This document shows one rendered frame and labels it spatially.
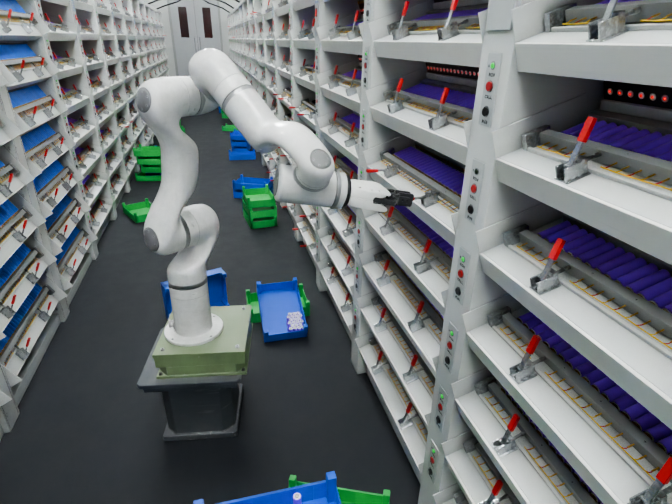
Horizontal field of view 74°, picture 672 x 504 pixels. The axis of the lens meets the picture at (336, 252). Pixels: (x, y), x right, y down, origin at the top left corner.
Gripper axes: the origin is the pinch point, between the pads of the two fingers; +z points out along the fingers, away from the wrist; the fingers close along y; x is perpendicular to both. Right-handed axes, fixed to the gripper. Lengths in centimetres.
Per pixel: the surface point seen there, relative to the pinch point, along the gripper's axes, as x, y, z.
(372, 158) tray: 0.8, -42.3, 6.7
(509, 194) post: 10.6, 27.4, 7.5
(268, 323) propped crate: -91, -82, -10
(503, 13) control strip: 39.3, 23.7, -2.8
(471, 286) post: -9.5, 26.8, 6.8
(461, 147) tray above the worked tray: 16.1, 15.2, 2.2
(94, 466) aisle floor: -107, -21, -73
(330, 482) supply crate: -56, 33, -16
